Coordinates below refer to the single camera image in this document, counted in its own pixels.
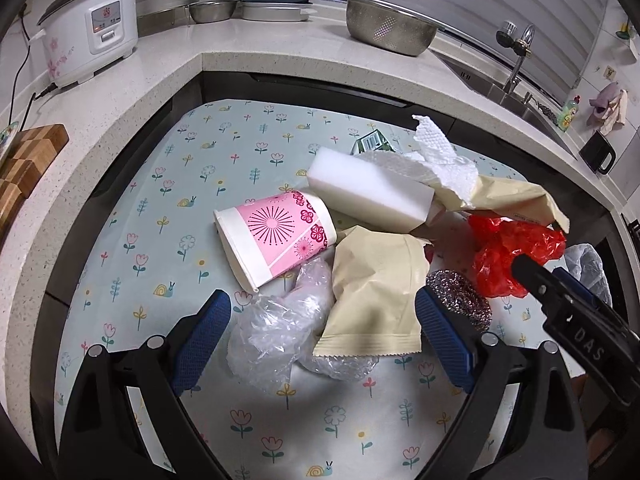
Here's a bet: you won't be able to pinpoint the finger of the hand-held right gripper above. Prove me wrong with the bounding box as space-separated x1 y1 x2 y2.
551 266 615 313
511 254 576 321

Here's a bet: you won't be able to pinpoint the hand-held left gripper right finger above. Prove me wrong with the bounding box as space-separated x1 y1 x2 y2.
414 285 591 480

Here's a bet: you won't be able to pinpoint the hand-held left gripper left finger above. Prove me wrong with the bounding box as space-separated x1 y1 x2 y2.
59 289 236 480

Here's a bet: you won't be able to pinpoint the trash bin with clear bag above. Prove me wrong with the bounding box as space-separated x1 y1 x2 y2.
565 243 613 306

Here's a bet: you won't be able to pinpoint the red plastic bag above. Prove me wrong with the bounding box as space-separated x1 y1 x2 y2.
467 215 567 298

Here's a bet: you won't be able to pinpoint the steel wool scourer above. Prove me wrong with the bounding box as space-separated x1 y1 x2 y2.
425 270 493 332

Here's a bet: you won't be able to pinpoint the clear plastic bag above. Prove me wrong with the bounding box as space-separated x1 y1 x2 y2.
226 256 381 392

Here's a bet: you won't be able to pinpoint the beige paper bag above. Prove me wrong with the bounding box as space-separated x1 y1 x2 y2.
432 174 571 235

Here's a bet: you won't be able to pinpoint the beige plastic packet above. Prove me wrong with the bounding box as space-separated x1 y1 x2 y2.
312 226 432 358

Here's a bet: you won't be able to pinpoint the pink floral paper cup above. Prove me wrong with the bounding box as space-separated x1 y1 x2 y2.
213 189 340 293

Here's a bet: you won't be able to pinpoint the white paper towel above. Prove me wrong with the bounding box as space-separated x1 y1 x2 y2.
400 115 480 211

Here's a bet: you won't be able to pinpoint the black kettle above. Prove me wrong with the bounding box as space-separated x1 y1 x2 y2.
579 130 616 176

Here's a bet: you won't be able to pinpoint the floral tablecloth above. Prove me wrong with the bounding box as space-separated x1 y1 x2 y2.
52 99 601 480

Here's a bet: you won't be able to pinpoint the green dish soap bottle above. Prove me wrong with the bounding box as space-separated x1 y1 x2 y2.
556 95 581 132

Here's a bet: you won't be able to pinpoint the white sponge block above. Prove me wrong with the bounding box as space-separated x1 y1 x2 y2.
306 146 443 235

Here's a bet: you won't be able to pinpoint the pink hanging cloth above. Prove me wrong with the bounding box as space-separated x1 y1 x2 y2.
600 89 628 136

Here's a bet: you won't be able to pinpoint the steel sink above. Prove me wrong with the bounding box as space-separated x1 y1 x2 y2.
440 55 576 156

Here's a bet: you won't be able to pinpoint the chrome sink faucet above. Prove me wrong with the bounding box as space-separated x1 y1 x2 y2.
502 24 537 95

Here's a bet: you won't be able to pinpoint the green drink carton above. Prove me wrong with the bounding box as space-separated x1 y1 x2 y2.
350 129 408 156

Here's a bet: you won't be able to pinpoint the wooden cutting board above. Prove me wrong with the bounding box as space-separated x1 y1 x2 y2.
0 124 69 241

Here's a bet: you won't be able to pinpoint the grey base cabinet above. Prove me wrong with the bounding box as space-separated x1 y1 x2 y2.
170 71 466 131

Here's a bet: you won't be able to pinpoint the steel colander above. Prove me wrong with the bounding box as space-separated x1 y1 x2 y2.
345 0 440 57

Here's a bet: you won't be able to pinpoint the small steel bowl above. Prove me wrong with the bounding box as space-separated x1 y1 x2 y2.
189 0 240 24

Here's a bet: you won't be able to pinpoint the white rice cooker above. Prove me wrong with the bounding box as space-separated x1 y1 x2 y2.
37 0 141 90

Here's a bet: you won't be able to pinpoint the steel tray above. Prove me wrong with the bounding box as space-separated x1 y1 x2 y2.
239 1 313 22

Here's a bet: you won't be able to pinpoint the stacked steel steamer pots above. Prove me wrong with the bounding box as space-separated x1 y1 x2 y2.
135 0 208 36

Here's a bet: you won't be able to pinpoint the wall water tap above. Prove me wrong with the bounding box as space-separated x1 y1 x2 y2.
496 21 531 56

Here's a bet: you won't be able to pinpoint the black power cable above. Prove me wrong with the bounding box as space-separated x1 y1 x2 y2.
7 2 58 131

